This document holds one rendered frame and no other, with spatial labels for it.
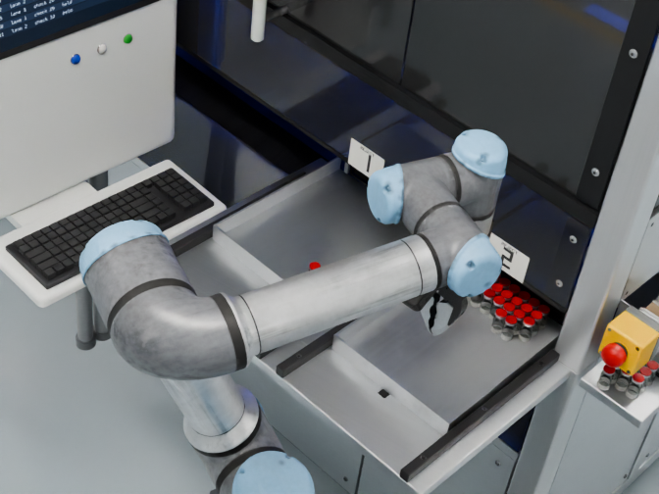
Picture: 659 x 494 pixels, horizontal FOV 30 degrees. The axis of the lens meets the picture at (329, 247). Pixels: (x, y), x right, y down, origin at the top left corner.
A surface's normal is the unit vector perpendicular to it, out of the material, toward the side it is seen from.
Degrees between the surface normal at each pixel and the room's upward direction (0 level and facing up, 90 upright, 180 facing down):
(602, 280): 90
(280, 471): 8
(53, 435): 0
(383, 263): 16
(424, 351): 0
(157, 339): 53
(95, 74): 90
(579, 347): 90
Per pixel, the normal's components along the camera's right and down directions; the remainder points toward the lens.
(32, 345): 0.11, -0.73
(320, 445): -0.70, 0.43
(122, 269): -0.27, -0.58
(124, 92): 0.69, 0.54
